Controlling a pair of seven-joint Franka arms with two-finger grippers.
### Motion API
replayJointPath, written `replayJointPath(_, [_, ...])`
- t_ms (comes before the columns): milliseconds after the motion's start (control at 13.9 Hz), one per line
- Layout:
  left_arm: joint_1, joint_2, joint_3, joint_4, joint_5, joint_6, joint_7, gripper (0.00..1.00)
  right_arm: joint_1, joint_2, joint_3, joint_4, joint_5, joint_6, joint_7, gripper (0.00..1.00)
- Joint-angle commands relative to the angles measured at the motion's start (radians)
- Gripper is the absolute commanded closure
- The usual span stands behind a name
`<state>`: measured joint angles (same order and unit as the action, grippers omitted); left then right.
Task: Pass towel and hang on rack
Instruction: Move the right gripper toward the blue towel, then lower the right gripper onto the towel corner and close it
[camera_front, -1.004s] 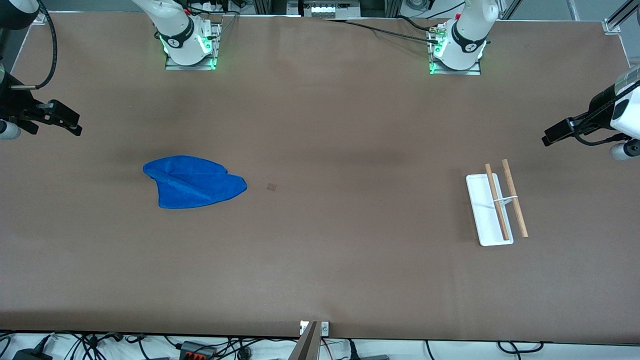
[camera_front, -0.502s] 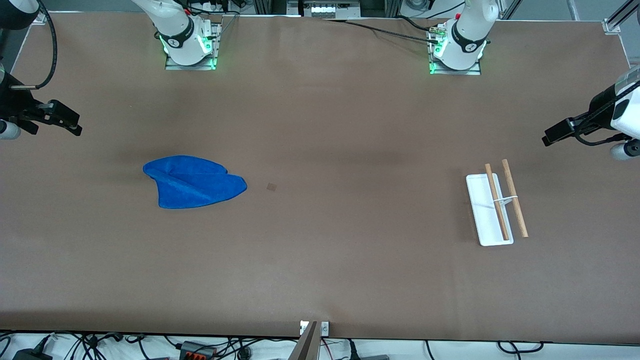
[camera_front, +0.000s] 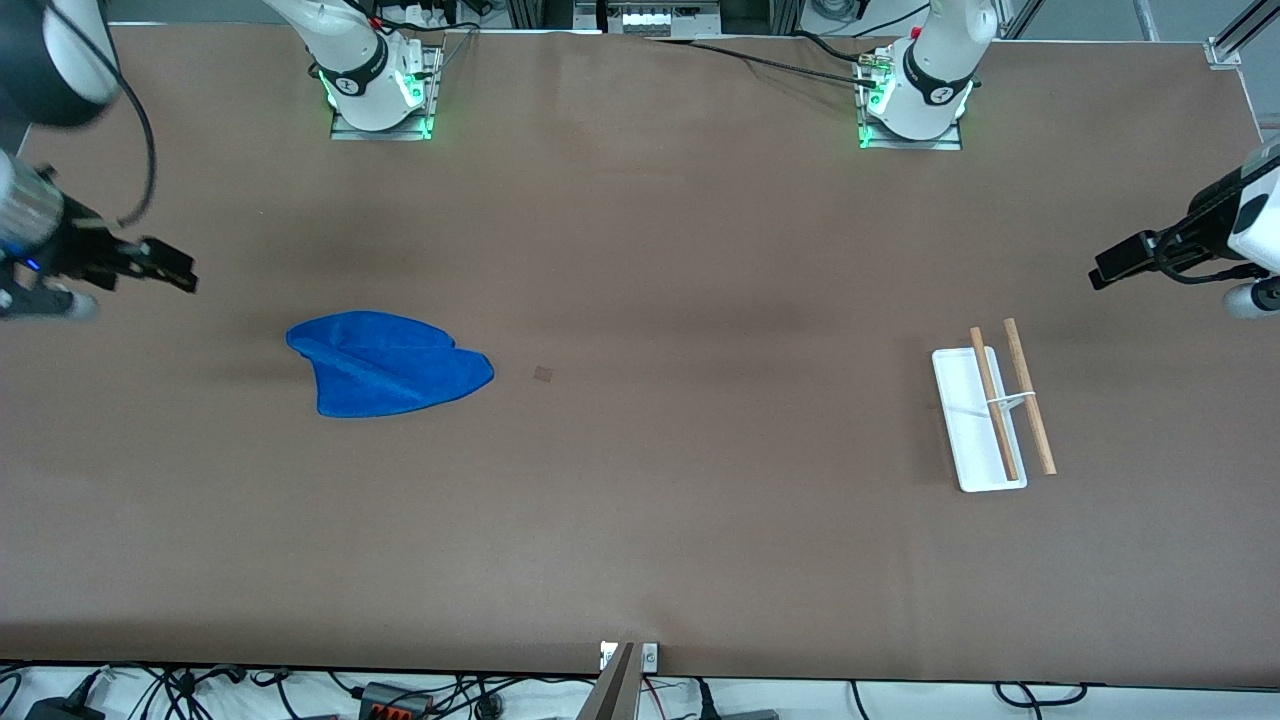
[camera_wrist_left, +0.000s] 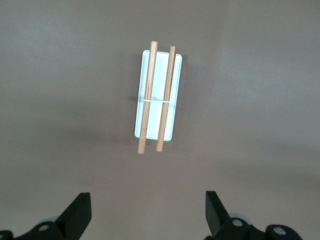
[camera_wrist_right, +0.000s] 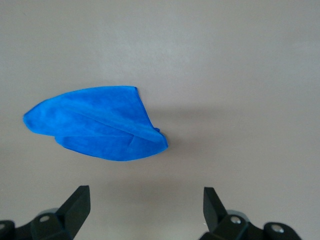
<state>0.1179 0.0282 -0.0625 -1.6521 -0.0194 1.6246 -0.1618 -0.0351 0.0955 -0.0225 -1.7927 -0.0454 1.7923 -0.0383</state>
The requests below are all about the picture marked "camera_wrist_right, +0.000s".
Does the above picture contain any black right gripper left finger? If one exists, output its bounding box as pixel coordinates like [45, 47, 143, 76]
[0, 185, 91, 240]

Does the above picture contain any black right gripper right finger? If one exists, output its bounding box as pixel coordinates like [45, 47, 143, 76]
[202, 186, 301, 240]

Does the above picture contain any blue microfibre towel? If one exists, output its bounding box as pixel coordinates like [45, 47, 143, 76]
[23, 85, 169, 162]

